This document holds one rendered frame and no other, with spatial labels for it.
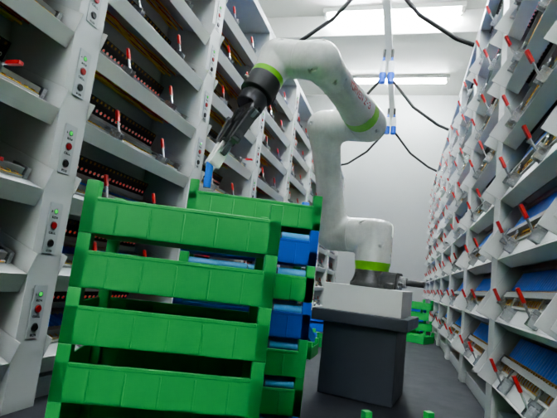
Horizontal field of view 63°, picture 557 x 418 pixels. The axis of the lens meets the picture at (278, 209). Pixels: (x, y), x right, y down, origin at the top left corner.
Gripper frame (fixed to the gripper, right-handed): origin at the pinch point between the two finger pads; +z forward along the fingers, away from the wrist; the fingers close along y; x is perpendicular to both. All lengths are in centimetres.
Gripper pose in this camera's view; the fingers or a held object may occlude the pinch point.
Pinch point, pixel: (218, 155)
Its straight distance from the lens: 114.5
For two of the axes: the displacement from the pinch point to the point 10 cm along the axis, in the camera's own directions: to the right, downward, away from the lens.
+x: -6.7, -5.8, -4.8
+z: -4.4, 8.2, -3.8
